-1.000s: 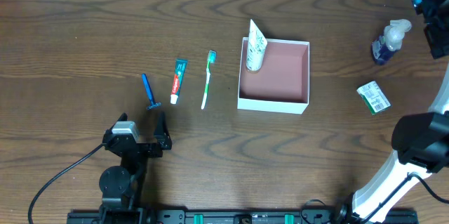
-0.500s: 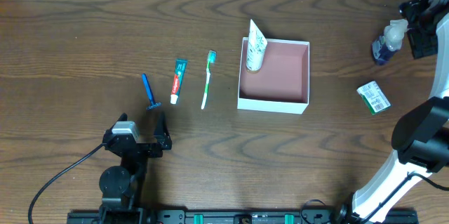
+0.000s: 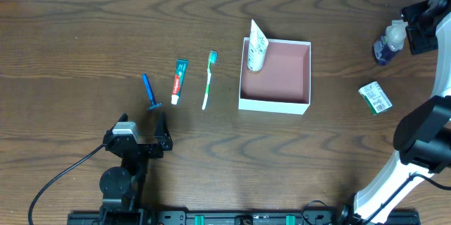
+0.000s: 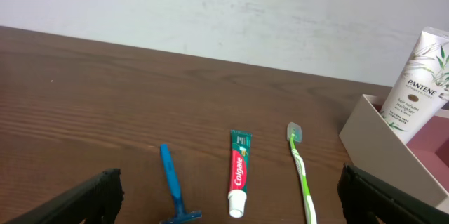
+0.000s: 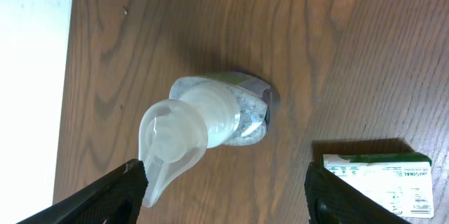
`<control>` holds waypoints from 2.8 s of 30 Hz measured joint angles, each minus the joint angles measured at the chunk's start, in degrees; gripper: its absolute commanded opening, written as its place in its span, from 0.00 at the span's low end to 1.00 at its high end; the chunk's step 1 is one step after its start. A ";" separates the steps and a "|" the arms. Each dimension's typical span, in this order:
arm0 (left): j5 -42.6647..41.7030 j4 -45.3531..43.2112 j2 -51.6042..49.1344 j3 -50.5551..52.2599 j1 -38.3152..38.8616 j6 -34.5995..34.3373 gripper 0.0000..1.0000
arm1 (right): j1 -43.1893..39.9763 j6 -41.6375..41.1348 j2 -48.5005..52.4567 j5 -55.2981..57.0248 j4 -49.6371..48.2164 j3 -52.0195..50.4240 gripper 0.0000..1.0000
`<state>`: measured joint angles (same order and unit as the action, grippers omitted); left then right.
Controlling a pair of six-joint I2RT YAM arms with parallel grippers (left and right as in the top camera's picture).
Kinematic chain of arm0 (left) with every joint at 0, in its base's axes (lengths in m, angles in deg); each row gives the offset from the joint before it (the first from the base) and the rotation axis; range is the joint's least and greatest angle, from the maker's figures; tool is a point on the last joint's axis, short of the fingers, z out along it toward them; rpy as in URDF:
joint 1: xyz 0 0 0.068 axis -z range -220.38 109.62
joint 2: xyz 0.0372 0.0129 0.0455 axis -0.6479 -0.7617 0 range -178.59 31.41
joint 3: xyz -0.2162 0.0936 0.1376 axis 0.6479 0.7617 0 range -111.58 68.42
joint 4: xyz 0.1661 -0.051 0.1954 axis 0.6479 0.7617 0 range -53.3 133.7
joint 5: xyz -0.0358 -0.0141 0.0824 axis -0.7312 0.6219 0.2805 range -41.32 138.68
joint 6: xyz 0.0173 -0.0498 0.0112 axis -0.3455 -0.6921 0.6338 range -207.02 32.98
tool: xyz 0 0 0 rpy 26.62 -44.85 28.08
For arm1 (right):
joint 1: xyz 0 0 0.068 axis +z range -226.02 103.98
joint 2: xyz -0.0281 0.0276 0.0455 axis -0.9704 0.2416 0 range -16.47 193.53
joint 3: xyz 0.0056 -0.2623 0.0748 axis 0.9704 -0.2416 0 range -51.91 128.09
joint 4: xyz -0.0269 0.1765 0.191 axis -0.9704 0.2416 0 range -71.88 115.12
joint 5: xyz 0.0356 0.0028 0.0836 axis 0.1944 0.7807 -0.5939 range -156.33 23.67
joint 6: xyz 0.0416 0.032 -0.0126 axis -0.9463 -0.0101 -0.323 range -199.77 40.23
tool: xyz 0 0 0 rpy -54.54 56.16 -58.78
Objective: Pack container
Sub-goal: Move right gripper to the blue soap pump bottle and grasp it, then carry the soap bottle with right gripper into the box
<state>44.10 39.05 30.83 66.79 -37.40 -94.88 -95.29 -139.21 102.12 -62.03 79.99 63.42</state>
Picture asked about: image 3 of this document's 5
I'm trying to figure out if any green Dettol soap box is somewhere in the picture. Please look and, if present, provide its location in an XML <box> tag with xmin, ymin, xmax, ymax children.
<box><xmin>358</xmin><ymin>81</ymin><xmax>393</xmax><ymax>115</ymax></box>

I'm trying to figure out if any green white toothbrush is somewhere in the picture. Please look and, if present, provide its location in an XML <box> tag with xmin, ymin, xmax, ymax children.
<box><xmin>202</xmin><ymin>50</ymin><xmax>218</xmax><ymax>110</ymax></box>

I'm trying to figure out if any white square cardboard box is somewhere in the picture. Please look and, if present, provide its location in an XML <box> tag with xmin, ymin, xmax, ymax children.
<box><xmin>238</xmin><ymin>37</ymin><xmax>311</xmax><ymax>115</ymax></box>

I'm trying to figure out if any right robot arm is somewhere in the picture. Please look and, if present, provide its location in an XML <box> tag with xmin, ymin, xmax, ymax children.
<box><xmin>333</xmin><ymin>0</ymin><xmax>450</xmax><ymax>224</ymax></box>

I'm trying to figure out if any blue disposable razor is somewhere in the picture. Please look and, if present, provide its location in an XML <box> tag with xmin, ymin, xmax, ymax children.
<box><xmin>142</xmin><ymin>73</ymin><xmax>162</xmax><ymax>111</ymax></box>

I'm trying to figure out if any blue foam soap bottle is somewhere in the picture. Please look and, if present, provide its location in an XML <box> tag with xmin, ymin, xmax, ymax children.
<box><xmin>373</xmin><ymin>20</ymin><xmax>408</xmax><ymax>66</ymax></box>

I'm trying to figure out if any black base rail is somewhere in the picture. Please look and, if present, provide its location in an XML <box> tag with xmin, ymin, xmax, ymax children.
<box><xmin>66</xmin><ymin>209</ymin><xmax>422</xmax><ymax>225</ymax></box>

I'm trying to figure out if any white Pantene tube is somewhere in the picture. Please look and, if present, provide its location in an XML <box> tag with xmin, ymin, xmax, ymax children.
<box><xmin>247</xmin><ymin>20</ymin><xmax>268</xmax><ymax>73</ymax></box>

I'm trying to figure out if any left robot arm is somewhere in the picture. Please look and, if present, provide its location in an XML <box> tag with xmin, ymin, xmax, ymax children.
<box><xmin>95</xmin><ymin>113</ymin><xmax>173</xmax><ymax>225</ymax></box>

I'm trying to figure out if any Colgate toothpaste tube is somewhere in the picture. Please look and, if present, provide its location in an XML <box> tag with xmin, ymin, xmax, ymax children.
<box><xmin>171</xmin><ymin>59</ymin><xmax>189</xmax><ymax>105</ymax></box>

